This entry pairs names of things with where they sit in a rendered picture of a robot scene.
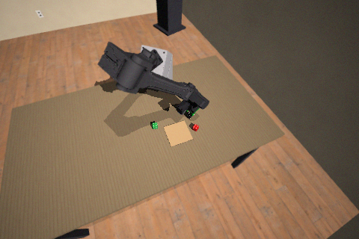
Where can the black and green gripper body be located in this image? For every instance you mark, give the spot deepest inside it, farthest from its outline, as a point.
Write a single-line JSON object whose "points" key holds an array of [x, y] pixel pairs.
{"points": [[194, 110]]}

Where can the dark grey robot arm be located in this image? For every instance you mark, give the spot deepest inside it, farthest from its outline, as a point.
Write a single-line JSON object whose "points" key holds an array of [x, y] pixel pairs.
{"points": [[132, 72]]}

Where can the red die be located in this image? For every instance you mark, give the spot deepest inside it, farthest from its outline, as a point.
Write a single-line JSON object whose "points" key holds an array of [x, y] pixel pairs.
{"points": [[195, 127]]}

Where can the tan flat mat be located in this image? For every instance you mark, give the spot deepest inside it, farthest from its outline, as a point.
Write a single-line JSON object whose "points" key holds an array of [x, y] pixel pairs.
{"points": [[178, 133]]}

